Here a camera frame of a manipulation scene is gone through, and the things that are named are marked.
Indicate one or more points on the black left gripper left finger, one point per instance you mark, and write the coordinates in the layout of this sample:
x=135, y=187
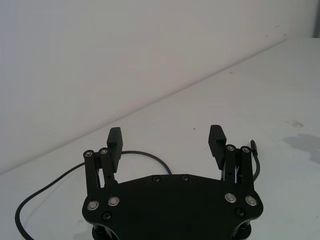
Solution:
x=113, y=150

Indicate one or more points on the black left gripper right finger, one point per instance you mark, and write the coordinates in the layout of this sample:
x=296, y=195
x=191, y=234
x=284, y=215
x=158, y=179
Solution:
x=218, y=147

